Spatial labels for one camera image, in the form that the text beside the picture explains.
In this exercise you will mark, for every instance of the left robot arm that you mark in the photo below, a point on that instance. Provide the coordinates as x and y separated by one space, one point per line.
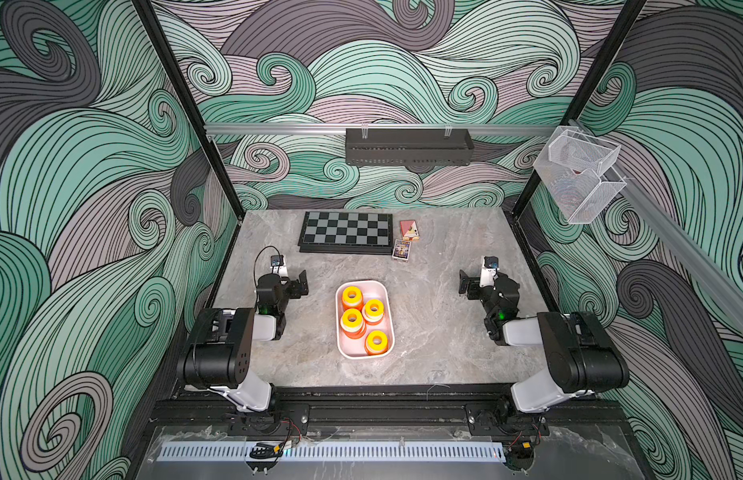
218 352

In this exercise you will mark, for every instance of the black chessboard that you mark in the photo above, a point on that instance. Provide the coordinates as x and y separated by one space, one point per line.
352 233

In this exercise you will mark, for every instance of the yellow tape roll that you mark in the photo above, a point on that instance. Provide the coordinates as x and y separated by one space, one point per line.
374 308
352 295
377 339
352 320

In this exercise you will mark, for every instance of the clear acrylic bin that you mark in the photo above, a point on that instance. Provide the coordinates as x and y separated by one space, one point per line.
577 170

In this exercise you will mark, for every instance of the red card box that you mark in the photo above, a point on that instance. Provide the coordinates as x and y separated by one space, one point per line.
409 230

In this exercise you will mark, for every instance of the orange tape roll top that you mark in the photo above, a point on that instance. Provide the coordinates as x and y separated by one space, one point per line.
358 306

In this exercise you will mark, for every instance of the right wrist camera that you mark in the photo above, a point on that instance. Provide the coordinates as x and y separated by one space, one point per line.
489 271

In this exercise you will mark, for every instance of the orange tape roll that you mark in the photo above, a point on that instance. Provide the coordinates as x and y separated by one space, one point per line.
377 351
373 320
358 306
355 335

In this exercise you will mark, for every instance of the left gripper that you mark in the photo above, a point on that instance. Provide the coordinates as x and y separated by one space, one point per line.
293 286

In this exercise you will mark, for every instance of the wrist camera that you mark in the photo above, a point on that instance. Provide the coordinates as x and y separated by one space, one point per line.
278 265
489 271

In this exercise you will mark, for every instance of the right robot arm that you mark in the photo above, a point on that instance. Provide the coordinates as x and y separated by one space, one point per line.
580 357

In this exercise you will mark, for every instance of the white storage box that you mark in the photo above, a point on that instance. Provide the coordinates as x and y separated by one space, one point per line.
354 349

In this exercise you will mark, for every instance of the white perforated strip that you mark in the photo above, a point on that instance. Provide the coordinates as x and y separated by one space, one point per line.
339 451

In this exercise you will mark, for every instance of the purple card box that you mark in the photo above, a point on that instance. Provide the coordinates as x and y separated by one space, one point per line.
401 250

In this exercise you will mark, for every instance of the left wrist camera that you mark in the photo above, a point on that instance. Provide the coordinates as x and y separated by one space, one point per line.
278 265

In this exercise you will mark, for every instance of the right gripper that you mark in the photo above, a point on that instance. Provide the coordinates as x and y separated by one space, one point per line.
474 287

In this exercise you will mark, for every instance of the black wall shelf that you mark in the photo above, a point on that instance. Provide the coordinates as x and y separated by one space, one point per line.
419 148

